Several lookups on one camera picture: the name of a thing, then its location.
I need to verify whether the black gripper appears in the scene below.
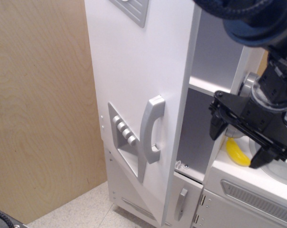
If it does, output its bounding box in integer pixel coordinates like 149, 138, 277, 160
209, 91, 287, 169

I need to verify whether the silver door handle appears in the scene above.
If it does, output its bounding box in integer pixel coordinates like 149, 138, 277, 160
174, 188, 188, 221
140, 95, 166, 164

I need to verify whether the white fridge door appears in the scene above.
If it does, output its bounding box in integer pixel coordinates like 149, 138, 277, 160
85, 0, 201, 226
105, 144, 204, 228

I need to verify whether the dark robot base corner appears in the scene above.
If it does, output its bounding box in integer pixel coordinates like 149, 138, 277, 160
0, 210, 27, 228

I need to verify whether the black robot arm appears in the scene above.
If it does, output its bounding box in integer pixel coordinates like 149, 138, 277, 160
197, 0, 287, 169

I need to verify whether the white toy fridge cabinet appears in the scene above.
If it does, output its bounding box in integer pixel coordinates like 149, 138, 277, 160
174, 10, 262, 185

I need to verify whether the yellow toy banana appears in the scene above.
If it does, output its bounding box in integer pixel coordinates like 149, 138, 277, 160
226, 138, 250, 167

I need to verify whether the silver toy sink bowl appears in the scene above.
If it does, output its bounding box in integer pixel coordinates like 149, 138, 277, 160
249, 135, 287, 188

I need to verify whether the upper brass door hinge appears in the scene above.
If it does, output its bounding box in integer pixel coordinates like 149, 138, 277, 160
199, 194, 205, 206

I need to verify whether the brass door hinge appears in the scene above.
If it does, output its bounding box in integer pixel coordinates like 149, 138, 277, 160
193, 214, 199, 225
199, 194, 205, 206

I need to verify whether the white toy oven door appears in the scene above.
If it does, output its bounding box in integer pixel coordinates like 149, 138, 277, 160
193, 190, 287, 228

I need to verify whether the lower brass door hinge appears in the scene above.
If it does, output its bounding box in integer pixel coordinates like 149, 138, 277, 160
193, 214, 199, 225

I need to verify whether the silver ice dispenser panel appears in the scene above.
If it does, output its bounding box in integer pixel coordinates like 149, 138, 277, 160
108, 102, 147, 183

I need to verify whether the grey toy wall phone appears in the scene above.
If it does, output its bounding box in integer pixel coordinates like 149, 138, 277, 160
225, 72, 259, 139

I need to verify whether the grey oven vent handle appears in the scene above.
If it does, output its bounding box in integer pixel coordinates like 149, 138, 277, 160
220, 180, 287, 223

